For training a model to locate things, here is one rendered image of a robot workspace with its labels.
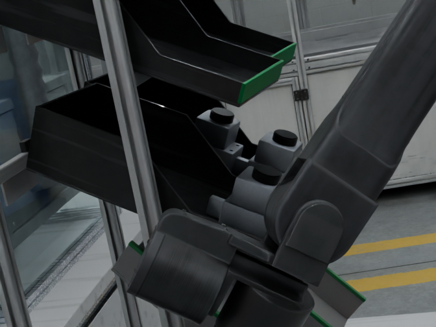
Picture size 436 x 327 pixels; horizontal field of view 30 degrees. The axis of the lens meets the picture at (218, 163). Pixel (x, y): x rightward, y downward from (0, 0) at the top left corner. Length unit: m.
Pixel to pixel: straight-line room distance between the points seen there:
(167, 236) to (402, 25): 0.22
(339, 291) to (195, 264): 0.57
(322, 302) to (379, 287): 2.57
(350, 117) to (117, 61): 0.28
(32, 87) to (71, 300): 0.48
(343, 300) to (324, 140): 0.57
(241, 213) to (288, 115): 3.81
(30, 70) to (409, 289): 2.22
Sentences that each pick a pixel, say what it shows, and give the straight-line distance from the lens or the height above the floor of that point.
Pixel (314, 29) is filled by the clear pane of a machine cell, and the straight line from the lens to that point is 4.59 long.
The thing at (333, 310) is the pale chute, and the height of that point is 1.01.
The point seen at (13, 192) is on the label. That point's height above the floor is 1.28.
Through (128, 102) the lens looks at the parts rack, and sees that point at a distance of 0.78.
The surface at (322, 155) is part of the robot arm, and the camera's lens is 0.57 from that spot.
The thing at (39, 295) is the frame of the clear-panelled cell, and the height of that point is 0.87.
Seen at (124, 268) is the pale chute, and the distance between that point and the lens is 0.88.
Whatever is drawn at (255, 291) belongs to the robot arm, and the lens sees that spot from 0.57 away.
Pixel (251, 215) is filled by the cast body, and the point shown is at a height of 1.23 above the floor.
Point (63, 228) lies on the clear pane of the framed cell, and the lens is 1.96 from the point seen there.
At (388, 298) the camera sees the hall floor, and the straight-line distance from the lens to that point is 3.57.
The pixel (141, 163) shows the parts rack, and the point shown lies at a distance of 0.79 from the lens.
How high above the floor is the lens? 1.48
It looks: 13 degrees down
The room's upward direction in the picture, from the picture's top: 10 degrees counter-clockwise
